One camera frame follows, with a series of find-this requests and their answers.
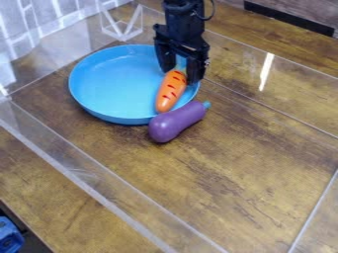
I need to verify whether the blue object at corner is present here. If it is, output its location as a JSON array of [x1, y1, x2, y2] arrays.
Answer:
[[0, 216, 25, 253]]

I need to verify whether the white patterned curtain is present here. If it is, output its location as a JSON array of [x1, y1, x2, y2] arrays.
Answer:
[[0, 0, 129, 63]]

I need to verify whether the purple toy eggplant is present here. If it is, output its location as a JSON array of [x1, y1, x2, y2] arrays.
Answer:
[[148, 101, 211, 143]]

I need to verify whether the orange toy carrot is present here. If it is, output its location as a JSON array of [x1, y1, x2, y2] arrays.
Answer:
[[154, 70, 187, 113]]

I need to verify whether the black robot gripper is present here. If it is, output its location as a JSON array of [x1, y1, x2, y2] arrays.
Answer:
[[153, 0, 211, 85]]

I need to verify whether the blue round plastic tray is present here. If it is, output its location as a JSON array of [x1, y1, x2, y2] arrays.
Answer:
[[66, 43, 201, 127]]

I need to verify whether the black baseboard strip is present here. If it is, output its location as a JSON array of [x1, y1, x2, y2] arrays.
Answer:
[[244, 0, 335, 38]]

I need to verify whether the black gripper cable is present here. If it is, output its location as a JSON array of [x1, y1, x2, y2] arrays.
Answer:
[[192, 0, 216, 22]]

